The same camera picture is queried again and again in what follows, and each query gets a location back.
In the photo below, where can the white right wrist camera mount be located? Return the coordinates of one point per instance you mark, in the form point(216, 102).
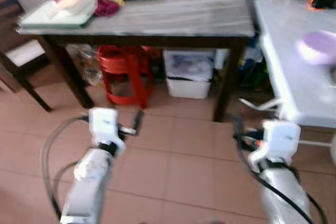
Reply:
point(278, 140)

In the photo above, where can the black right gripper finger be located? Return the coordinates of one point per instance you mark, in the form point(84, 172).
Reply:
point(238, 125)

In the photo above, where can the wide purple plastic bowl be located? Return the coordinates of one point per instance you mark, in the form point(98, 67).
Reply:
point(317, 48)

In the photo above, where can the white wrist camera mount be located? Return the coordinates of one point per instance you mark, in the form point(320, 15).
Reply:
point(278, 140)
point(103, 123)

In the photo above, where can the clear bag of bread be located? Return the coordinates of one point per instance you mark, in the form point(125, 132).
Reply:
point(73, 2)

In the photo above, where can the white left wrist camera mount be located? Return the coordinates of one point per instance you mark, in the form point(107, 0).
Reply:
point(103, 123)

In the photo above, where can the pale green tray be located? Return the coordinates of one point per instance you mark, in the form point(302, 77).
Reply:
point(42, 20)

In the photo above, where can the clear plastic bag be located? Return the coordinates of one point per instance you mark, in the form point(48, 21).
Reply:
point(86, 64)

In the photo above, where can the dark wooden chair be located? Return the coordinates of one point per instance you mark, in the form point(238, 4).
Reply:
point(21, 72)

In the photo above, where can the red plastic stool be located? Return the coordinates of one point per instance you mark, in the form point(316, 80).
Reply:
point(126, 72)

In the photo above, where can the dark table with marble top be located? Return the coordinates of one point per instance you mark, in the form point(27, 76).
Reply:
point(173, 17)

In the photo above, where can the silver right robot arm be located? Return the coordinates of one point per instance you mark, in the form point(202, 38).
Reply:
point(286, 192)

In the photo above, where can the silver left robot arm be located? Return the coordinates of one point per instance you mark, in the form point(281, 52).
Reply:
point(89, 182)

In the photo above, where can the white plastic storage bin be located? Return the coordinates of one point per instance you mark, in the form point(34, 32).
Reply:
point(188, 74)

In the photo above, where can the white folding table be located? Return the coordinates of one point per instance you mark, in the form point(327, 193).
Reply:
point(299, 87)

